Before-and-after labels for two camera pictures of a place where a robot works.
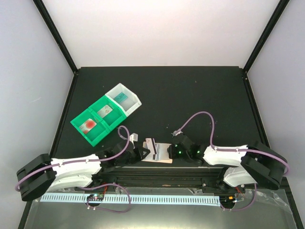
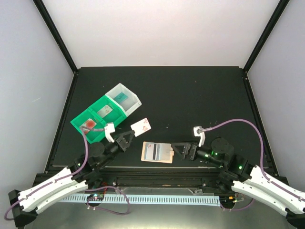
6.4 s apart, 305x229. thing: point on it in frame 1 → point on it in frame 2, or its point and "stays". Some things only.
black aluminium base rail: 206,179 stays
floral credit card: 150,144 → 141,127
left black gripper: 140,156 → 123,143
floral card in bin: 105,111 stays
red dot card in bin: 87,126 stays
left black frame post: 47,19 stays
